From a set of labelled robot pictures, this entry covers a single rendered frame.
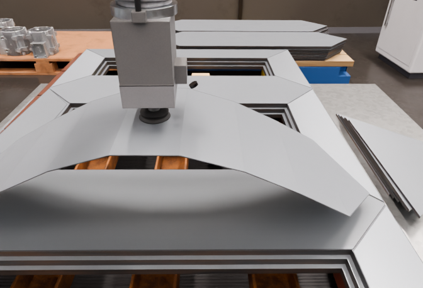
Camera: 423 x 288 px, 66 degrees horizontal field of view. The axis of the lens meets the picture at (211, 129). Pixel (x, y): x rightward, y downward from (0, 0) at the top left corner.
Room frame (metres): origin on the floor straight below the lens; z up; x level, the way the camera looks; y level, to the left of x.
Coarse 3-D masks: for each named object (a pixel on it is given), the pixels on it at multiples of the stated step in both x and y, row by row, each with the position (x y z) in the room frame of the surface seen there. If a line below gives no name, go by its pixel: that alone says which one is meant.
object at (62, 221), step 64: (192, 64) 1.07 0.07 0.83; (256, 64) 1.07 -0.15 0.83; (0, 192) 0.41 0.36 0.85; (64, 192) 0.41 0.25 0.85; (128, 192) 0.41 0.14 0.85; (192, 192) 0.41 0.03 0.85; (256, 192) 0.41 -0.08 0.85; (0, 256) 0.29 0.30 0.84; (64, 256) 0.29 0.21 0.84; (128, 256) 0.29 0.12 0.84; (192, 256) 0.29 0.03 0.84; (256, 256) 0.30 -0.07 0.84; (320, 256) 0.30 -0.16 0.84
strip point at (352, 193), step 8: (320, 152) 0.45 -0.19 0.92; (328, 160) 0.43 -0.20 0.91; (328, 168) 0.40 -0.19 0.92; (336, 168) 0.42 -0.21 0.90; (336, 176) 0.39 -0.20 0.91; (344, 176) 0.40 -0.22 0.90; (336, 184) 0.36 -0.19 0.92; (344, 184) 0.38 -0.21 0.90; (352, 184) 0.39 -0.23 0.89; (360, 184) 0.40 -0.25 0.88; (344, 192) 0.35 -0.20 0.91; (352, 192) 0.37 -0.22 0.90; (360, 192) 0.38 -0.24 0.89; (368, 192) 0.39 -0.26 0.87; (344, 200) 0.33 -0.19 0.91; (352, 200) 0.34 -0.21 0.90; (360, 200) 0.35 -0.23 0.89; (352, 208) 0.32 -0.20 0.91
